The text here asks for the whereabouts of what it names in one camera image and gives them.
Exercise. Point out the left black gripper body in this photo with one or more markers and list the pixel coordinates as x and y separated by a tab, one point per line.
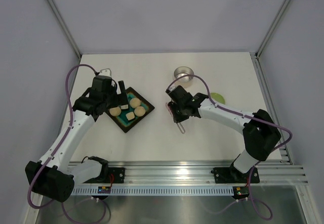
112	99

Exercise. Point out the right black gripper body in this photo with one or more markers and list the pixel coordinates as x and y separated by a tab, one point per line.
178	113

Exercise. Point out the dark square teal plate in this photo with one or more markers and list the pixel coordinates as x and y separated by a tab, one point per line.
121	121

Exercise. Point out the round bun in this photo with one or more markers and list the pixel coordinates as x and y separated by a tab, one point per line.
139	111
135	102
115	112

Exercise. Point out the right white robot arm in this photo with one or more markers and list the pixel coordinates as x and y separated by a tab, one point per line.
258	131

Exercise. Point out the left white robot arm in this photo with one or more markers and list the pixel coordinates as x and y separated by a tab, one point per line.
50	176

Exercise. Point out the round metal lunch tin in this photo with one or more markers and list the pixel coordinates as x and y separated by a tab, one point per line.
184	76

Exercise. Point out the small tofu cube upper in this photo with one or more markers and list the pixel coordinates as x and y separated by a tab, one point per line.
123	107

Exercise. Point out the round bun top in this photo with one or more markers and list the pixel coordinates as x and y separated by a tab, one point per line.
135	102

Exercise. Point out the tofu cube lower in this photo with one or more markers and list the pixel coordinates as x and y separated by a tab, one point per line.
130	116

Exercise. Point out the green round lid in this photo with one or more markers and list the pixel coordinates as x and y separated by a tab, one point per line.
217	98

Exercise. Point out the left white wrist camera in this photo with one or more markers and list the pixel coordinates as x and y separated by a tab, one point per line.
105	72

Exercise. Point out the aluminium mounting rail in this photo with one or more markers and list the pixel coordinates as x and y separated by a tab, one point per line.
188	178

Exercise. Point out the left black base bracket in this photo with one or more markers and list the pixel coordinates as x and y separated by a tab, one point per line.
116	175

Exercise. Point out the black base bracket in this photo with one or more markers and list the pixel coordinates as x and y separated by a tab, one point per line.
116	175
230	175

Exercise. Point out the right black base bracket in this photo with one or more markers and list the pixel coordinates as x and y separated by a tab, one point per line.
230	175

